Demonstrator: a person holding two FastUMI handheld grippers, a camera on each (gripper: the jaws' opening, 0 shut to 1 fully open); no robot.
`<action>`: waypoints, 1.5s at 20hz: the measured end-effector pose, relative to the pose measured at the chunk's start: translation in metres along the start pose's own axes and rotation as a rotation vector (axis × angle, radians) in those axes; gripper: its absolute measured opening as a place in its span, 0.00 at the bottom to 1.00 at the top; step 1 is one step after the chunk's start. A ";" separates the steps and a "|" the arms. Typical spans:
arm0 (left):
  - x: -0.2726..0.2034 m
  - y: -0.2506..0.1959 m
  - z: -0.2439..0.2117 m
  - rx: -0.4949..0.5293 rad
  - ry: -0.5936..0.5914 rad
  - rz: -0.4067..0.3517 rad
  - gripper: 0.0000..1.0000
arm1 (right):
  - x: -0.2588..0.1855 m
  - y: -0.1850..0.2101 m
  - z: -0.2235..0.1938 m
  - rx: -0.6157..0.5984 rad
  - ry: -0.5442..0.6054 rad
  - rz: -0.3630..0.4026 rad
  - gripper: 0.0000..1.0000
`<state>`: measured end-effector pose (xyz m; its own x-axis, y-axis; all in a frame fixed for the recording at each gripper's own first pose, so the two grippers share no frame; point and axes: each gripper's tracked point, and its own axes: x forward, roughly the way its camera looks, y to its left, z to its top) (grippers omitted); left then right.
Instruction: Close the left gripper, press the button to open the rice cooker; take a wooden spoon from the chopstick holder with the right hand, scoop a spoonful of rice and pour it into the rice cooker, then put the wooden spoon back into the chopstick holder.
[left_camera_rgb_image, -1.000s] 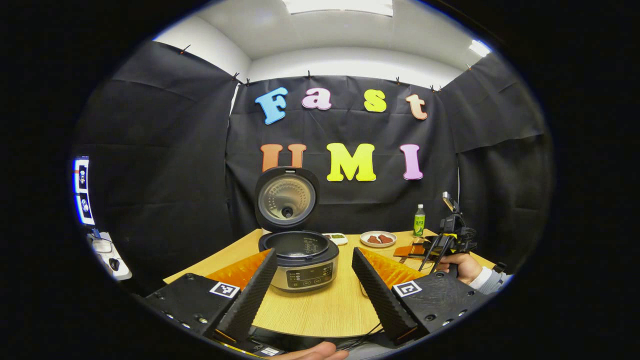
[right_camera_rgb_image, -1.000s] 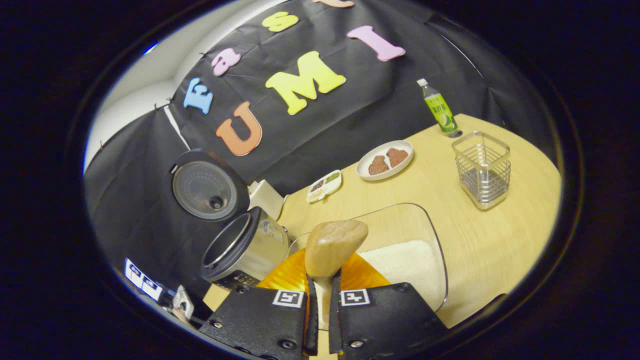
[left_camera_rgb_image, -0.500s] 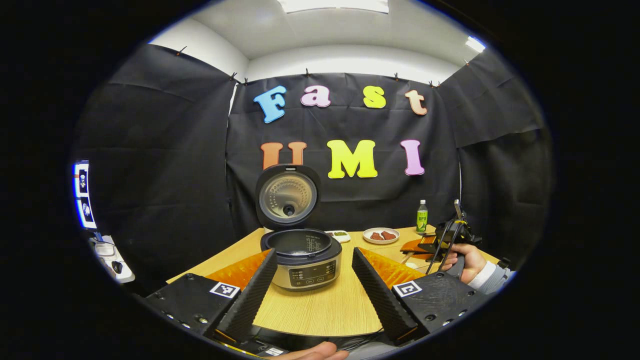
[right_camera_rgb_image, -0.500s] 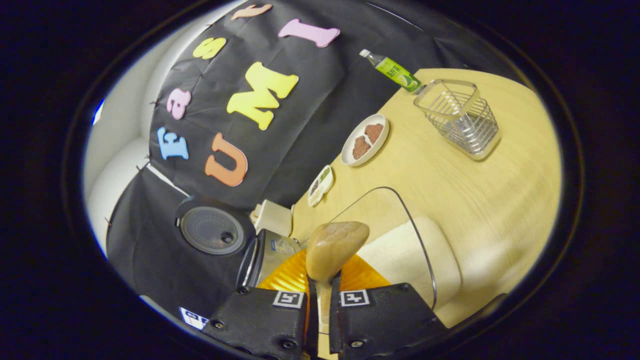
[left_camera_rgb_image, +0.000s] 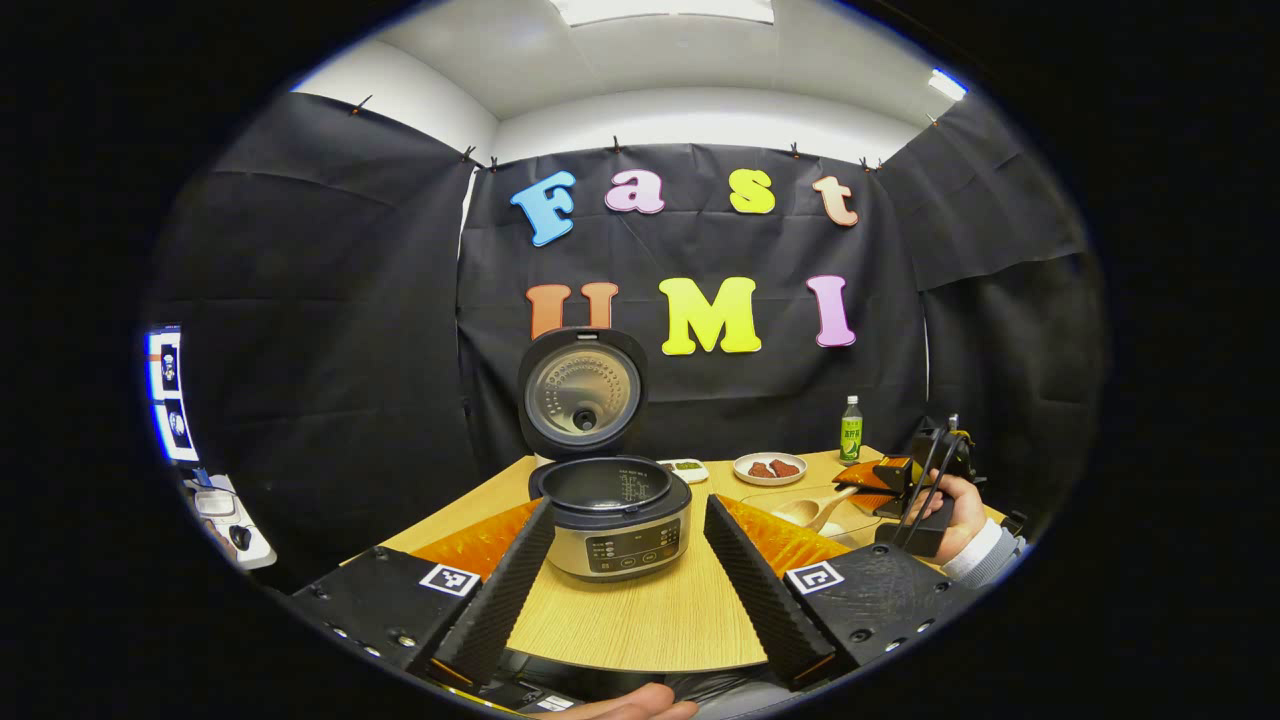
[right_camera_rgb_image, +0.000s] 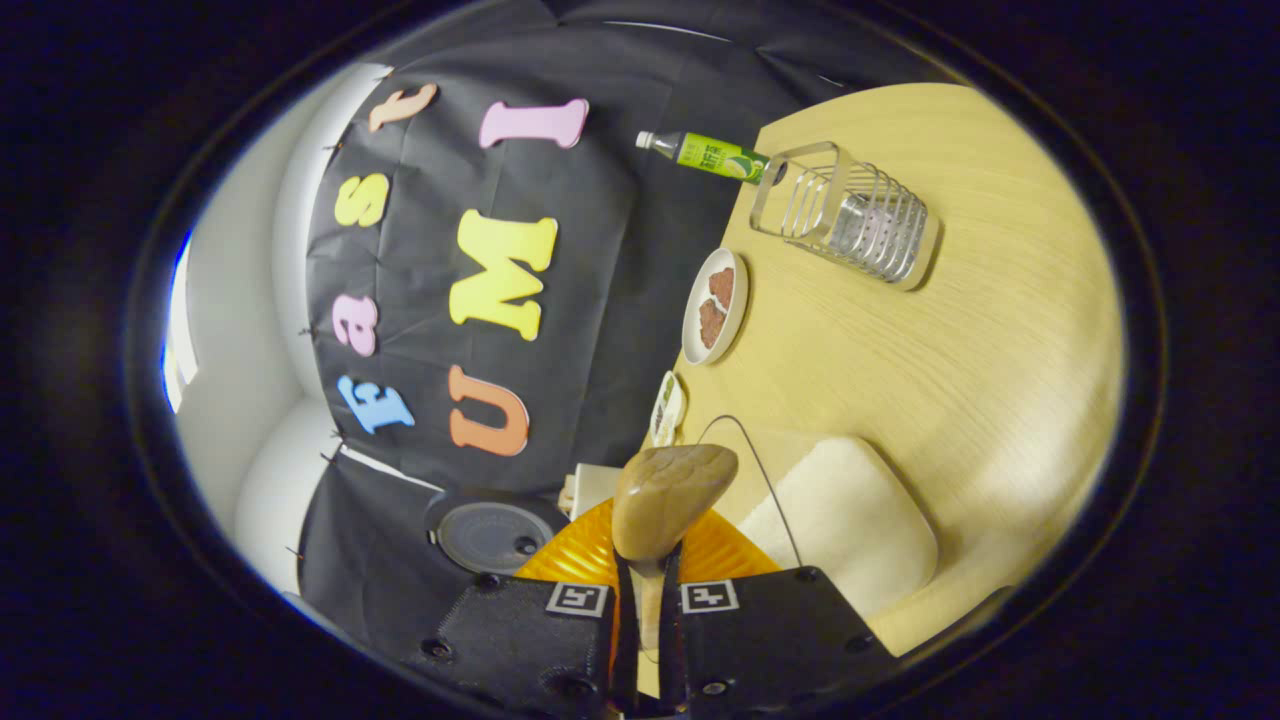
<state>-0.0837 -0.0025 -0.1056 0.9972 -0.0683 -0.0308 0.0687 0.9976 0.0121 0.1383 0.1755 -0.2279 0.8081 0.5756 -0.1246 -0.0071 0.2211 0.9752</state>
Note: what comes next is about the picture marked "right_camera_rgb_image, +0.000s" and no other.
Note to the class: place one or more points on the white round plate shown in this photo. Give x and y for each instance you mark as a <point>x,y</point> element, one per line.
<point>694,330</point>

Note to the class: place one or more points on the ceiling light panel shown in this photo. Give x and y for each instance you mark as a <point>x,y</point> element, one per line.
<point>180,340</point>

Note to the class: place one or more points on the red meat piece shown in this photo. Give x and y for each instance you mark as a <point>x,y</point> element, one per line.
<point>711,325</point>
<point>722,288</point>

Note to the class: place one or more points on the wooden spoon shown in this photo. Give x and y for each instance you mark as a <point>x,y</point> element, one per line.
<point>665,495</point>

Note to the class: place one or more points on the dark grey rice cooker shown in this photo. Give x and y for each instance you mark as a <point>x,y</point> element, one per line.
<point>490,535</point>

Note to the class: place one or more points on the white divided condiment dish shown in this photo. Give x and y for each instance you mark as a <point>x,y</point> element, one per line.
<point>666,410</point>

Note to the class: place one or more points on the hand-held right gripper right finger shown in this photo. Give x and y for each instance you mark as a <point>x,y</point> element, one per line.
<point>670,650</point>

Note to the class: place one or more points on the clear container of white rice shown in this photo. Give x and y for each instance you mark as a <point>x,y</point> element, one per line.
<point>850,520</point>

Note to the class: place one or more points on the green drink bottle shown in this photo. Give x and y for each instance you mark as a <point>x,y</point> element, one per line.
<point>710,154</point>

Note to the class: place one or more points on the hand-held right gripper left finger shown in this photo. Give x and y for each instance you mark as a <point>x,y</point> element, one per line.
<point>624,650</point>

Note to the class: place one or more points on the white toaster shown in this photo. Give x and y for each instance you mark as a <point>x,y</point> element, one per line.
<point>592,488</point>

